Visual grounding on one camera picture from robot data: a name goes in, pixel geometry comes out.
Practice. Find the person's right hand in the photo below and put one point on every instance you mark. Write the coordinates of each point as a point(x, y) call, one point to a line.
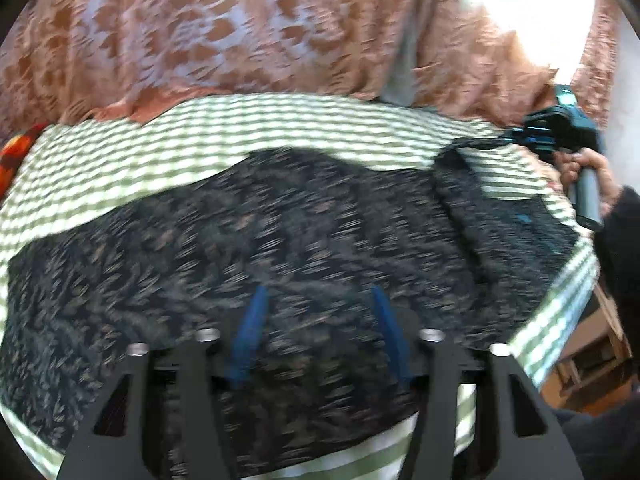
point(611, 180)

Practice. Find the person's dark clothing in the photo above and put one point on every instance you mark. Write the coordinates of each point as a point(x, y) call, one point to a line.
point(600, 450)

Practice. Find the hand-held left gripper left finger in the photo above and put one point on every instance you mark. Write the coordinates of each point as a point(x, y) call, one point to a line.
point(248, 340)

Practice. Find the green checked bedsheet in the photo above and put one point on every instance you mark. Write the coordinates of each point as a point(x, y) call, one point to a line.
point(150, 150)

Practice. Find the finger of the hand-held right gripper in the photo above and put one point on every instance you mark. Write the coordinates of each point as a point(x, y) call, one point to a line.
point(492, 141)

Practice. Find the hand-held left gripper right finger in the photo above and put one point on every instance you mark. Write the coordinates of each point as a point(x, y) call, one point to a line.
point(392, 342)

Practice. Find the grey curtain strip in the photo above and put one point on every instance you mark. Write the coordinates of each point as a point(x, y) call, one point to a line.
point(402, 80)

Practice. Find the red striped colourful cloth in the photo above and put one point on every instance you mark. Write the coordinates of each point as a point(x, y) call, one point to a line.
point(12, 152)

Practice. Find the wooden furniture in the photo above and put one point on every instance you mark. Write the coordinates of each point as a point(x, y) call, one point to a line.
point(595, 345)

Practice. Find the dark patterned pants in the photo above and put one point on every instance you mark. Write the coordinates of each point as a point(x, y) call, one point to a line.
point(280, 240)

